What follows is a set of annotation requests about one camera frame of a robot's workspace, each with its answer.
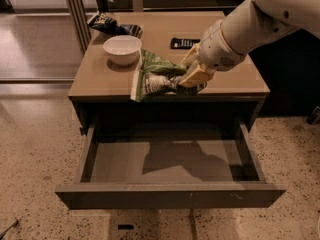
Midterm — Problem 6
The dark object at floor right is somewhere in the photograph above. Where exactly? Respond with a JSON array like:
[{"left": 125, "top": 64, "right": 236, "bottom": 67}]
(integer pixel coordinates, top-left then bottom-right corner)
[{"left": 306, "top": 106, "right": 320, "bottom": 125}]

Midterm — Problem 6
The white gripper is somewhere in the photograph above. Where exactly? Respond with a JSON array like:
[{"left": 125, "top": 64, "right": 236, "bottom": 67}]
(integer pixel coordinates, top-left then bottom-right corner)
[{"left": 179, "top": 20, "right": 245, "bottom": 88}]

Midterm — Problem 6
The white ceramic bowl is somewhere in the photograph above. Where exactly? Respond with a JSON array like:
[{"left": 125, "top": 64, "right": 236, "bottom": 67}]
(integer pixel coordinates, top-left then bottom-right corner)
[{"left": 103, "top": 35, "right": 142, "bottom": 66}]

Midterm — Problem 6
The tan drawer cabinet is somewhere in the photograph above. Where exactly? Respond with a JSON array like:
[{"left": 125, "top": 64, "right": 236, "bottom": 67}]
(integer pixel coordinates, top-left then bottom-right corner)
[{"left": 69, "top": 12, "right": 269, "bottom": 133}]

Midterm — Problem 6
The metal vertical post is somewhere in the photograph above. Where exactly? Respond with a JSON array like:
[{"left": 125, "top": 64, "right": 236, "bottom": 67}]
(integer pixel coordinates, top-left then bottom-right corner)
[{"left": 66, "top": 0, "right": 91, "bottom": 53}]

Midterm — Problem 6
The grey open top drawer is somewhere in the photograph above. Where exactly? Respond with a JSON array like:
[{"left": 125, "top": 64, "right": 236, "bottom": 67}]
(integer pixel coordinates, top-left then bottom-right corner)
[{"left": 55, "top": 120, "right": 286, "bottom": 209}]

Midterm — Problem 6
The green jalapeno chip bag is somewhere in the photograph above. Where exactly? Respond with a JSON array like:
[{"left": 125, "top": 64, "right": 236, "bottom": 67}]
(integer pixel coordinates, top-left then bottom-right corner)
[{"left": 130, "top": 49, "right": 207, "bottom": 102}]

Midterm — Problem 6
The grey object floor corner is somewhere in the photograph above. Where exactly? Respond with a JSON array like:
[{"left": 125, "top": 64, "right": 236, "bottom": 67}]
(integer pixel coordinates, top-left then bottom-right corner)
[{"left": 0, "top": 219, "right": 19, "bottom": 240}]

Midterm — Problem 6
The dark blue chip bag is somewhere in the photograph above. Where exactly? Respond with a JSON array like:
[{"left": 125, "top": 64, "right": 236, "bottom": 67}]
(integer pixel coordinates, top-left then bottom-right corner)
[{"left": 87, "top": 12, "right": 142, "bottom": 38}]

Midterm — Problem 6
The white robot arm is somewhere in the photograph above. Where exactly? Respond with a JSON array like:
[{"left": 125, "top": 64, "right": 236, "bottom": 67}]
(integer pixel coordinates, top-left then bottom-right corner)
[{"left": 179, "top": 0, "right": 320, "bottom": 88}]

